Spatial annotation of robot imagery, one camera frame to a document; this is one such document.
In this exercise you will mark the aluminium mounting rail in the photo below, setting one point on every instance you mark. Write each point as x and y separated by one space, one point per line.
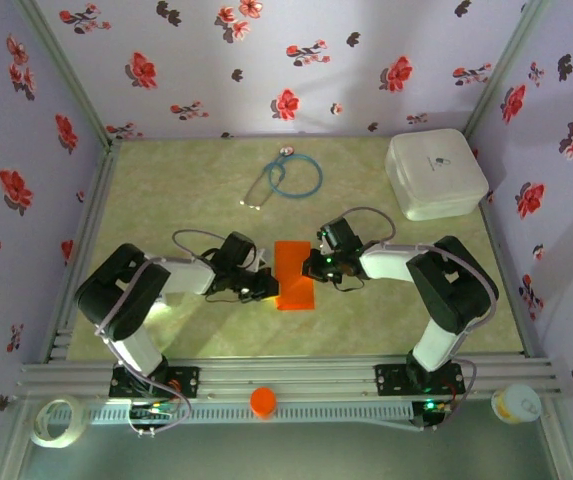
291 375

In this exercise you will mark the aluminium side rail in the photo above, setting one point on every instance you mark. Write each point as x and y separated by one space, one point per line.
514 300
88 225

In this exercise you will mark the blue tube stethoscope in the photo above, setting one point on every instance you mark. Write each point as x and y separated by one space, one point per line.
286 149

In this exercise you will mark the white lidded plastic box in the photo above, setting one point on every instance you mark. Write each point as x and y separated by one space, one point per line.
436 170

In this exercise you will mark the orange paper sheet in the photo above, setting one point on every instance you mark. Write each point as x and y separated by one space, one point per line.
291 260

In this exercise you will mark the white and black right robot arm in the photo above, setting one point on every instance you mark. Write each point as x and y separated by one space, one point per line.
441 345

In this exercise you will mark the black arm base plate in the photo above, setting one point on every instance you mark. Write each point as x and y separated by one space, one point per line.
391 380
186 377

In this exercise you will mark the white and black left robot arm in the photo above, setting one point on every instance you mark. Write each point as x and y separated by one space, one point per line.
131 345

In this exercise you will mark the orange plastic cap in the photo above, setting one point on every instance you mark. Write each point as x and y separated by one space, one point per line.
263 400

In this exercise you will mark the yellow-white tape roll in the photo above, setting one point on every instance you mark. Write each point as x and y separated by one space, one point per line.
518 402

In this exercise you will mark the clear tape roll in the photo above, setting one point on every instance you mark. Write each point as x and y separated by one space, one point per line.
56 442

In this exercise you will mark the aluminium frame post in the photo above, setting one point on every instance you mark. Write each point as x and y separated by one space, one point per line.
8 450
69 75
563 450
507 65

